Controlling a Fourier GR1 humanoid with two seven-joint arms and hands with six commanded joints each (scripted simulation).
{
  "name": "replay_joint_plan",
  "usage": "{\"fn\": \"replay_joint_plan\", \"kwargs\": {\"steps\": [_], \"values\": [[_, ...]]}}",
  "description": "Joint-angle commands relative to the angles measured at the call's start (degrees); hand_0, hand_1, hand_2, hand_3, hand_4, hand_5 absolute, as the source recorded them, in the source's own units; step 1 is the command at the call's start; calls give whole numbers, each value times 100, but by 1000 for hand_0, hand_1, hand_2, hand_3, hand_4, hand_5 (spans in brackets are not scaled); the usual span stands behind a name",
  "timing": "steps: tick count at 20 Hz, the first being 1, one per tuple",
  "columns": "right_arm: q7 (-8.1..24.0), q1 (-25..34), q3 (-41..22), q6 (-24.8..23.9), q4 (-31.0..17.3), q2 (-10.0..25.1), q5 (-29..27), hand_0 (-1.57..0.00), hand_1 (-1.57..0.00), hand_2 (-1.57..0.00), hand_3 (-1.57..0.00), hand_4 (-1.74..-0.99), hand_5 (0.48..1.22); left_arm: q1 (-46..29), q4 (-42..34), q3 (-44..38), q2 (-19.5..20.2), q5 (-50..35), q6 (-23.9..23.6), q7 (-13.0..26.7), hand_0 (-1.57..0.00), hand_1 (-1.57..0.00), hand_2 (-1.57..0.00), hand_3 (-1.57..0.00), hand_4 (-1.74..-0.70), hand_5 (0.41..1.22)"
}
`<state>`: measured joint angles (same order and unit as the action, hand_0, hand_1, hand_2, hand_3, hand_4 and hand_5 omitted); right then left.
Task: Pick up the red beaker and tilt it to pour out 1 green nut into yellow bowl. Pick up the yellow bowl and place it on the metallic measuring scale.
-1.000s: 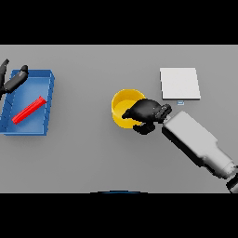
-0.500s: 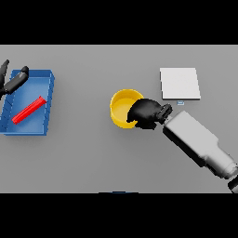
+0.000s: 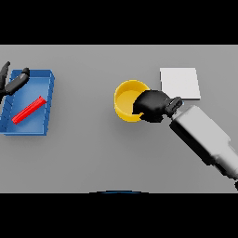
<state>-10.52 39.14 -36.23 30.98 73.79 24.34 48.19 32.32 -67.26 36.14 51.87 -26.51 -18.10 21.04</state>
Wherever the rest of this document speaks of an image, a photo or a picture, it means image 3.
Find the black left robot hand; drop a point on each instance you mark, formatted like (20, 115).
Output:
(16, 82)

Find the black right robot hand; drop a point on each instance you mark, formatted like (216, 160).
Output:
(152, 105)

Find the yellow bowl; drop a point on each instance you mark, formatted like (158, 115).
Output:
(126, 99)

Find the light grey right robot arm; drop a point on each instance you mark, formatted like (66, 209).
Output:
(204, 140)

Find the red beaker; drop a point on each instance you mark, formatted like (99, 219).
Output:
(28, 109)

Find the flat pale square scale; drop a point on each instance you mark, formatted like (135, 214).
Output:
(180, 83)

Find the blue plastic tray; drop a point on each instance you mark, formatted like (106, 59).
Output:
(28, 102)

